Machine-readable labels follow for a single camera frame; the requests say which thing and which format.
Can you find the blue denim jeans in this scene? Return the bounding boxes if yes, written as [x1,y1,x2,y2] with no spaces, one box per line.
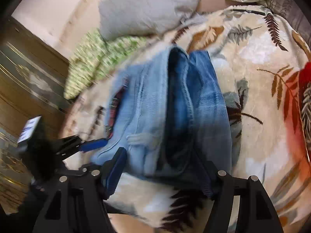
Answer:
[91,46,232,196]

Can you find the brown wooden wardrobe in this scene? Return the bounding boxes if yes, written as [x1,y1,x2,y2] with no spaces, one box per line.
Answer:
[0,17,69,214]

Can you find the green patterned cloth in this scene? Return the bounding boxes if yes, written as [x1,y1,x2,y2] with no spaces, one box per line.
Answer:
[64,29,148,99]

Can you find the grey pillow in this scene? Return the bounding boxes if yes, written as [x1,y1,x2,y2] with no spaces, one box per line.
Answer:
[99,0,200,41]

